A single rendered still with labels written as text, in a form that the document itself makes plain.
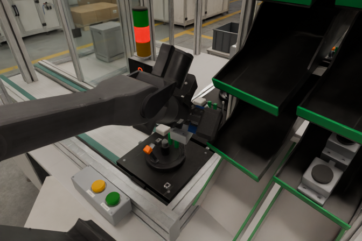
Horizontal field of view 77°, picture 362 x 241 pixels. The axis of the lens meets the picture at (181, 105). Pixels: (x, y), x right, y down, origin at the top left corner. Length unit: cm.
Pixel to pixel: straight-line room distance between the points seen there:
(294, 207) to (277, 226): 6
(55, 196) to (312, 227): 78
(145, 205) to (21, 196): 163
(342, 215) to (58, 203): 80
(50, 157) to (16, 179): 131
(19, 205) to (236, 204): 181
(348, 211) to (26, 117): 48
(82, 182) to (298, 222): 61
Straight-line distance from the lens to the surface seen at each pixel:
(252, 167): 50
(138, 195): 75
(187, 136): 53
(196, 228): 79
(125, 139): 99
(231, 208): 64
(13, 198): 227
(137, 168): 79
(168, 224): 68
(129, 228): 81
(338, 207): 50
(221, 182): 65
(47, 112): 24
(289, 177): 51
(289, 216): 63
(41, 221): 91
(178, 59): 37
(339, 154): 51
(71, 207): 90
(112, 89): 30
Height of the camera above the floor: 156
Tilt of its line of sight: 34 degrees down
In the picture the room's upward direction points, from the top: straight up
